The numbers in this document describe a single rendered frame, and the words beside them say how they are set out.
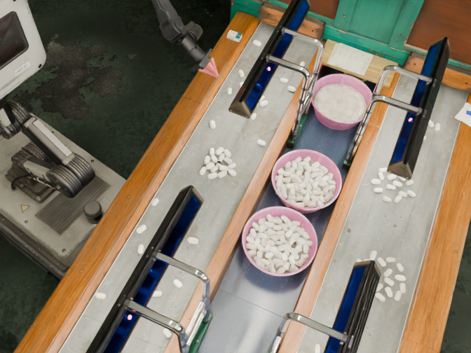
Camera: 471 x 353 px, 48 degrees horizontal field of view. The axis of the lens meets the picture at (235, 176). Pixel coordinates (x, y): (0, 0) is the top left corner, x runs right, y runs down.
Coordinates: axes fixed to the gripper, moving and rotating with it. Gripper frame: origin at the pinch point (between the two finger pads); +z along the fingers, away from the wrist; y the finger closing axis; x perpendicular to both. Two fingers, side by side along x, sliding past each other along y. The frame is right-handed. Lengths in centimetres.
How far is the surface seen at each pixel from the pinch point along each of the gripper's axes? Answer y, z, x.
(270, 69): -6.8, 5.1, -31.4
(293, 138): -5.2, 37.3, -13.8
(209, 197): -45, 24, -2
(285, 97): 12.5, 28.4, -7.8
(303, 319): -87, 36, -61
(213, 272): -72, 34, -13
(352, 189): -20, 58, -34
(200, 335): -91, 41, -12
